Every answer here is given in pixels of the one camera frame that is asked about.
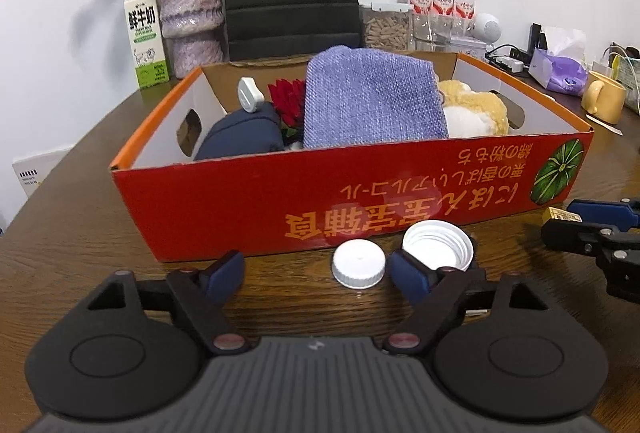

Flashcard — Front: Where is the clear water bottle red label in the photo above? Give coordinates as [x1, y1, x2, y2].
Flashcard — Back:
[427, 0, 453, 44]
[450, 0, 475, 38]
[397, 0, 433, 48]

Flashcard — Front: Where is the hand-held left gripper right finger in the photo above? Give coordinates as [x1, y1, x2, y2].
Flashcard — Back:
[385, 249, 548, 356]

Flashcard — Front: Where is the purple burlap bag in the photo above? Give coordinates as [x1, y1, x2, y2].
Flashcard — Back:
[301, 45, 449, 148]

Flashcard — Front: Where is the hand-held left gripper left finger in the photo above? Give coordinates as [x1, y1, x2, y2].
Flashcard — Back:
[87, 249, 248, 356]

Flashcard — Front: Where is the white paper slip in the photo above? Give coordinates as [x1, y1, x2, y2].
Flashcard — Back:
[585, 113, 623, 136]

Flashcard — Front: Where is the navy zip pouch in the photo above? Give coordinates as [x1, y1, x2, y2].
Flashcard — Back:
[194, 105, 286, 162]

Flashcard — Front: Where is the purple marbled vase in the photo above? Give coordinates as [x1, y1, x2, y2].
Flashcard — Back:
[157, 0, 226, 78]

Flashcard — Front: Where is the yellow mug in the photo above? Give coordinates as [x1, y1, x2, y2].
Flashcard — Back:
[581, 70, 628, 124]

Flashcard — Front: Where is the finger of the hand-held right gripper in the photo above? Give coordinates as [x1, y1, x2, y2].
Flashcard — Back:
[541, 218, 640, 299]
[567, 198, 640, 230]

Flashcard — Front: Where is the red cardboard box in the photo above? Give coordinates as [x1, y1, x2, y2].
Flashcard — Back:
[110, 52, 596, 263]

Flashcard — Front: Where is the small yellow box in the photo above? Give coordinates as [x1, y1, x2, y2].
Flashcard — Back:
[545, 207, 583, 224]

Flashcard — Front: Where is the clear jar of pellets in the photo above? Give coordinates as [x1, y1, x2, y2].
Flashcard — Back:
[360, 3, 413, 51]

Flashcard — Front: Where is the wooden desktop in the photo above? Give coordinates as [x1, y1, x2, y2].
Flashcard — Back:
[0, 58, 640, 433]

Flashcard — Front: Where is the white power strip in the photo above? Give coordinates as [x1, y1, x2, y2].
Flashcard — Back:
[485, 44, 526, 74]

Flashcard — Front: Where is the red artificial rose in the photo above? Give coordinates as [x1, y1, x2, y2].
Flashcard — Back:
[267, 79, 308, 146]

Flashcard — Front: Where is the white green milk carton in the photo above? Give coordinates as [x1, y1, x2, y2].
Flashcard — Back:
[123, 0, 168, 91]

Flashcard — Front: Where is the white bottle cap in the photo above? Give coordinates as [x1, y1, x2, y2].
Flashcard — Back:
[331, 240, 387, 290]
[401, 220, 475, 273]

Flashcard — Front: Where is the green white packet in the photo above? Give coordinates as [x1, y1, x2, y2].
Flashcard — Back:
[612, 54, 640, 114]

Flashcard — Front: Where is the purple tissue pack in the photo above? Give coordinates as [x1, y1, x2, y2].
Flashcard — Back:
[527, 27, 590, 94]

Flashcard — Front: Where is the white plug adapter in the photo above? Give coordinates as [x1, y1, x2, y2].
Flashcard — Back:
[237, 78, 266, 114]

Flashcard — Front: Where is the white yellow plush sheep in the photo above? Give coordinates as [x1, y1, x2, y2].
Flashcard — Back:
[435, 80, 511, 138]

